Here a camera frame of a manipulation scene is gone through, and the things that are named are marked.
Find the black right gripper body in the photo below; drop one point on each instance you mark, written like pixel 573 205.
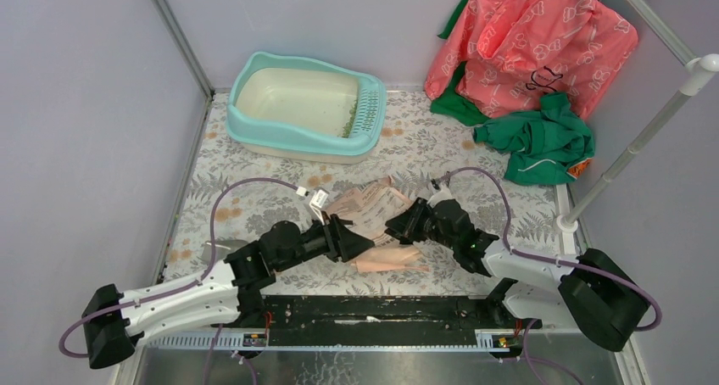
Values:
pixel 432 232

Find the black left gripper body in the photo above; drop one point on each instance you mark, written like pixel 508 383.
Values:
pixel 320 242

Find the pink cat litter bag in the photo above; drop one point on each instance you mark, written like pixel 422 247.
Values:
pixel 368 208

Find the teal litter box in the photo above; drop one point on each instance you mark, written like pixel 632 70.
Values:
pixel 305 109

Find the grey litter scoop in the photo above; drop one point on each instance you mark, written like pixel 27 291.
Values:
pixel 222 249

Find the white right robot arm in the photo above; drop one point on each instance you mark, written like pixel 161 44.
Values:
pixel 589 292

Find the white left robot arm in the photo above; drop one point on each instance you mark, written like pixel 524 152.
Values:
pixel 115 323

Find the dark green garment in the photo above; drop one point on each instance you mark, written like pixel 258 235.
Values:
pixel 496 59

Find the green sweatshirt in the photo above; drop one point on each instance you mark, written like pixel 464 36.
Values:
pixel 548 146

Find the pink patterned jacket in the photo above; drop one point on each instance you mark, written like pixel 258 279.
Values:
pixel 598 41

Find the white pole stand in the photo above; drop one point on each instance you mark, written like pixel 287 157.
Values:
pixel 701 71

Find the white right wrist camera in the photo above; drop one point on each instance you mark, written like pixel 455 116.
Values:
pixel 441 192

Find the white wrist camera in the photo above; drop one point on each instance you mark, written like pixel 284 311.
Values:
pixel 315 201
pixel 441 192

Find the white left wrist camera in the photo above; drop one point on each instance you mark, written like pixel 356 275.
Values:
pixel 315 201

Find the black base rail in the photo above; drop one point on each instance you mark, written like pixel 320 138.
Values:
pixel 367 321

